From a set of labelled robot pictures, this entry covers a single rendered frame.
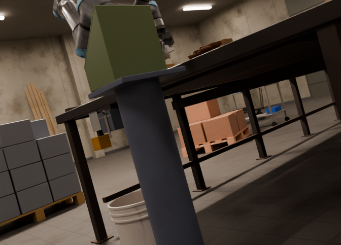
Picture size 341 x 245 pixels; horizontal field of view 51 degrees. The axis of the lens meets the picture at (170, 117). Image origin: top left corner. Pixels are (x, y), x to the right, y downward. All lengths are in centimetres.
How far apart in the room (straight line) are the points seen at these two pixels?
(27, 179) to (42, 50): 802
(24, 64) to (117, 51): 1026
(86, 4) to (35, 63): 1015
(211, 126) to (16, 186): 283
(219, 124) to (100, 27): 428
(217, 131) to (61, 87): 710
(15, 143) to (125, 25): 292
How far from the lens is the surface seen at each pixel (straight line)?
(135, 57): 129
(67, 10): 176
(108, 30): 126
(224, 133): 540
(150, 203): 131
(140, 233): 172
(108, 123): 206
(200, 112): 610
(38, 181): 413
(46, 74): 1158
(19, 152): 407
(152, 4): 209
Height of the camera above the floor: 72
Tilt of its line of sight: level
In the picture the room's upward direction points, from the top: 15 degrees counter-clockwise
